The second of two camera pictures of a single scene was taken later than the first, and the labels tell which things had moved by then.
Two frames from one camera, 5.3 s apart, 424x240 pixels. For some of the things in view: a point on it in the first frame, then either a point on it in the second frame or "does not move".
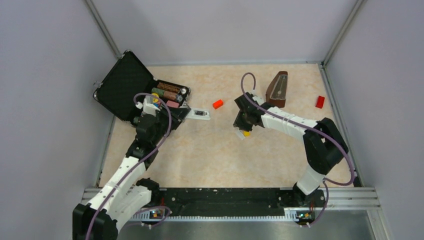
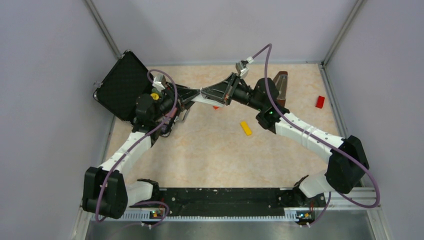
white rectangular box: (198, 114) -> (199, 98)
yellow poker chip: (155, 100) does not move
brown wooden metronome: (276, 92) does not move
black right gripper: (238, 123) -> (224, 91)
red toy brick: (320, 102) does not move
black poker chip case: (128, 83) does not move
